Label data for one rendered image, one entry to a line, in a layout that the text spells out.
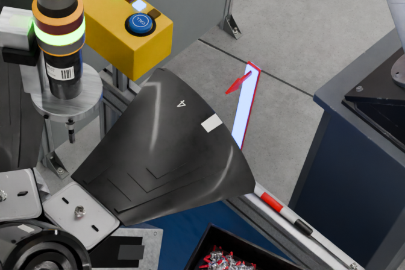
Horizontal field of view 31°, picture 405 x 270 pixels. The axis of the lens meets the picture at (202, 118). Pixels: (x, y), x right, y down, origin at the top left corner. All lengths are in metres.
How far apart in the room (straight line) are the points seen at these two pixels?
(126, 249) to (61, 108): 0.44
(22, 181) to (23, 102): 0.10
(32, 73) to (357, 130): 0.83
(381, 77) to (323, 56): 1.33
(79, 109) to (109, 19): 0.61
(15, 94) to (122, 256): 0.36
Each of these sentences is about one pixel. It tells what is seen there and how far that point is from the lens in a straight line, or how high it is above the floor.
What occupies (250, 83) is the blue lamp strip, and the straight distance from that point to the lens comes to 1.12.
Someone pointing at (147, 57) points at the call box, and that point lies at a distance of 1.31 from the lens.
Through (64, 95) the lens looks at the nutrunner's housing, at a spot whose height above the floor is 1.46.
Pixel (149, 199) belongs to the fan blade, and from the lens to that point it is 0.97.
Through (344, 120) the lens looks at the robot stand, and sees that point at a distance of 1.41.
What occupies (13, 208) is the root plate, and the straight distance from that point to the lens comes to 0.90.
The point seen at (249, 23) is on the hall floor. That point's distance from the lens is 2.79.
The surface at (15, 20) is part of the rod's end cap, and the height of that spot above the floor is 1.54.
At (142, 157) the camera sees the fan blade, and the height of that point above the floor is 1.18.
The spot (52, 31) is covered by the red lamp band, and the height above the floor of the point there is 1.56.
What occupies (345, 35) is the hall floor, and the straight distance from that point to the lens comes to 2.84.
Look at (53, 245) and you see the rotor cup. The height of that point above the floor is 1.24.
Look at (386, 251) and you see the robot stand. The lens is 1.65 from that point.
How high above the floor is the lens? 2.03
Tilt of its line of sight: 55 degrees down
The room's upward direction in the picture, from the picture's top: 9 degrees clockwise
